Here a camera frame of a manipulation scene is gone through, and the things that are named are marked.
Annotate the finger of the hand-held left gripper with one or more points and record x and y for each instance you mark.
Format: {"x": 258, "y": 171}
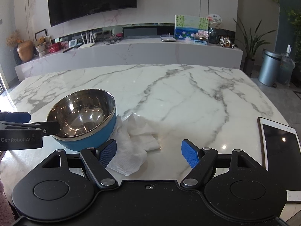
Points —
{"x": 50, "y": 127}
{"x": 16, "y": 117}

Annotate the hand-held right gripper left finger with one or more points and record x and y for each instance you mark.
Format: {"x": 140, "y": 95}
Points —
{"x": 108, "y": 153}

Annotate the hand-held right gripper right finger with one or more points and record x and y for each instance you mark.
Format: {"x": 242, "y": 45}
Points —
{"x": 189, "y": 154}

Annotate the blue steel bowl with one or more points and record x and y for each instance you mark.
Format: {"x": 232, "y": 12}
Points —
{"x": 80, "y": 117}

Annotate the white paper towel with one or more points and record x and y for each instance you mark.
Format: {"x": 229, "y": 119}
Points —
{"x": 136, "y": 134}

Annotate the pink fuzzy cloth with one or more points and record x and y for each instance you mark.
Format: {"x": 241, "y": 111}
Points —
{"x": 4, "y": 200}

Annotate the brown round vase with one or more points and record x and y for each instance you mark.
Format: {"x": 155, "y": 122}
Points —
{"x": 25, "y": 50}

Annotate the teddy bear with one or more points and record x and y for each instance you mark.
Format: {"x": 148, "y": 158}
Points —
{"x": 41, "y": 47}

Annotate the dried flowers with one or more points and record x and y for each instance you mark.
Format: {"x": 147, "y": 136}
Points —
{"x": 14, "y": 38}

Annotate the red box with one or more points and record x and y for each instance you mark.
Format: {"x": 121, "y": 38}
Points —
{"x": 54, "y": 48}

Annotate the black slim remote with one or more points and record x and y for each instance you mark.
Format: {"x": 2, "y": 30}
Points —
{"x": 69, "y": 49}

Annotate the white digital clock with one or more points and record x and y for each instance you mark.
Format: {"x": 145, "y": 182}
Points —
{"x": 72, "y": 43}

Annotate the white router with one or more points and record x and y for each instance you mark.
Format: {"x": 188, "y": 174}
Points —
{"x": 87, "y": 45}

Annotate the white tablet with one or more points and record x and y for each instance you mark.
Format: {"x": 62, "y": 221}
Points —
{"x": 279, "y": 141}

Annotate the white marble tv console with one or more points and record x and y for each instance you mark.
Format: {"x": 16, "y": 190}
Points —
{"x": 141, "y": 54}

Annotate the tall-leaf potted plant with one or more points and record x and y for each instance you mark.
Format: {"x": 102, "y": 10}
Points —
{"x": 249, "y": 66}

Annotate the small framed photo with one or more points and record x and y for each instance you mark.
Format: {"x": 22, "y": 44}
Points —
{"x": 201, "y": 37}

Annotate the cow figurines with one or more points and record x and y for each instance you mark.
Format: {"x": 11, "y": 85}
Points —
{"x": 226, "y": 42}

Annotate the silver trash can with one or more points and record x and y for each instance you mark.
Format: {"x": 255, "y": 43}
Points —
{"x": 269, "y": 68}

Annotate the grey set-top box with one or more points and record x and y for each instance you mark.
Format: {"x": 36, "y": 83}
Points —
{"x": 168, "y": 38}

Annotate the glass jar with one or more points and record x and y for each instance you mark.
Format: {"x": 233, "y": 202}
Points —
{"x": 213, "y": 36}

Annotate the water lily painting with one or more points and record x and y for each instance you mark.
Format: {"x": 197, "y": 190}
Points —
{"x": 185, "y": 28}

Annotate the clear plastic water bottle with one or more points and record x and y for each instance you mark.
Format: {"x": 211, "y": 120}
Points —
{"x": 287, "y": 68}

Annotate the black television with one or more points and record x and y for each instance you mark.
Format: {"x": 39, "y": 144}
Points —
{"x": 91, "y": 0}

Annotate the round paper fan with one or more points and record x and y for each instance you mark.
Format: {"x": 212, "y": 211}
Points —
{"x": 214, "y": 21}

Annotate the leafy green plant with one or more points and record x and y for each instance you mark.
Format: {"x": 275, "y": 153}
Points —
{"x": 296, "y": 40}

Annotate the black picture frame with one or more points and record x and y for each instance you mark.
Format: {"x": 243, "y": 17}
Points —
{"x": 40, "y": 33}

